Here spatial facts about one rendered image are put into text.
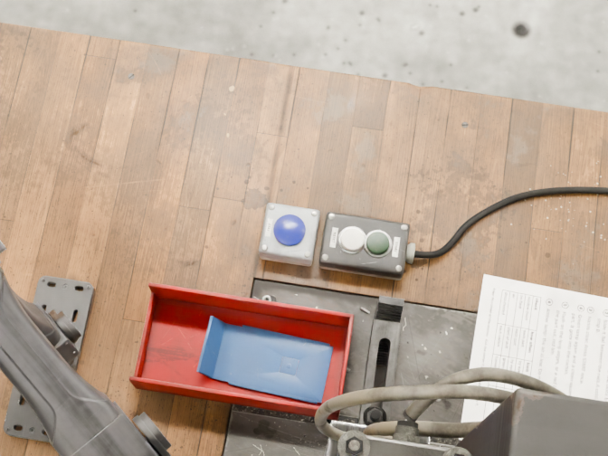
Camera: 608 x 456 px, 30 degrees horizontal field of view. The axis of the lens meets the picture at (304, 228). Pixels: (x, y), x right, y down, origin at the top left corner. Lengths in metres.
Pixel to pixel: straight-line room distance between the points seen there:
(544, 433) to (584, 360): 0.80
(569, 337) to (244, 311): 0.40
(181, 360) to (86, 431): 0.39
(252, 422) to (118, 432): 0.38
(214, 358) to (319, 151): 0.31
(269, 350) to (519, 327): 0.31
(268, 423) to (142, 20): 1.40
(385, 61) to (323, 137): 1.07
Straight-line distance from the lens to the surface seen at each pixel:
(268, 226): 1.42
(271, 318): 1.41
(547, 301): 1.45
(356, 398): 0.79
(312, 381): 1.39
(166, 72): 1.54
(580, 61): 2.62
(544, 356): 1.44
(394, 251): 1.41
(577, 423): 0.65
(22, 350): 1.02
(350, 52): 2.55
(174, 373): 1.41
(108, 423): 1.04
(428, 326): 1.42
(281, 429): 1.39
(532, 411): 0.65
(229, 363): 1.40
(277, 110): 1.51
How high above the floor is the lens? 2.28
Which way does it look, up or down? 72 degrees down
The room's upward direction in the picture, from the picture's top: 1 degrees clockwise
